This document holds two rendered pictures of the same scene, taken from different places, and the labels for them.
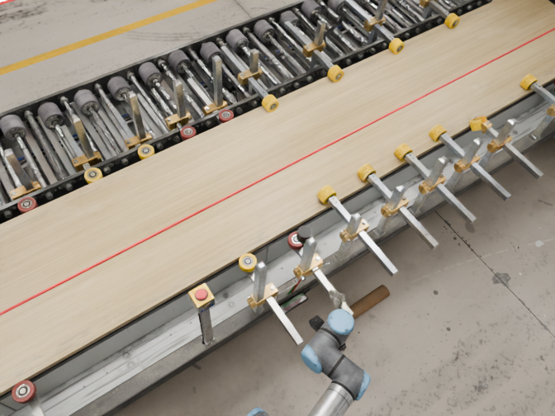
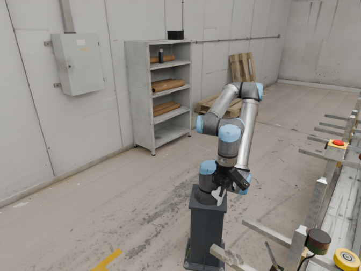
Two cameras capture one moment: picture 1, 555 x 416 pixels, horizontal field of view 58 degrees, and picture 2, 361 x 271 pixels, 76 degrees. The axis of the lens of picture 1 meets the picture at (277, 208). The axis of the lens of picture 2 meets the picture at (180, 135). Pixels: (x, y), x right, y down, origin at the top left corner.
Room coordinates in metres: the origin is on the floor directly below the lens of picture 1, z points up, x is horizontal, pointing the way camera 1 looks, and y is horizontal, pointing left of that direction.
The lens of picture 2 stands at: (1.46, -0.62, 1.69)
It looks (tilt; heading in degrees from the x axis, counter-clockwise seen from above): 25 degrees down; 171
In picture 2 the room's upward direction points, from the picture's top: straight up
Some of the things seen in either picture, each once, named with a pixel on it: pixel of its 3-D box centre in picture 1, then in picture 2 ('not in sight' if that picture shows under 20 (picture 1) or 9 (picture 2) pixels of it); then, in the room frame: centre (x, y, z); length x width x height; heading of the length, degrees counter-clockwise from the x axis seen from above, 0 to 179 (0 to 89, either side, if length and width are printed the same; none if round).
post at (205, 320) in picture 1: (205, 323); (321, 195); (0.66, 0.23, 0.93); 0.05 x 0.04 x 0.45; 131
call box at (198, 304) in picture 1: (201, 299); (335, 150); (0.66, 0.23, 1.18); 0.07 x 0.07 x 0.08; 41
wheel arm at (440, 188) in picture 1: (436, 184); not in sight; (1.50, -0.77, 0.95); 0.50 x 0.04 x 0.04; 41
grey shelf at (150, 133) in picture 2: not in sight; (161, 95); (-1.96, -0.33, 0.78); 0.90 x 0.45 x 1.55; 130
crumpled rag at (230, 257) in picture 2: (338, 295); (232, 256); (0.87, -0.31, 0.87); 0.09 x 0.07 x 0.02; 41
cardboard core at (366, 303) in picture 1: (367, 302); not in sight; (1.21, -0.63, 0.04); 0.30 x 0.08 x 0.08; 131
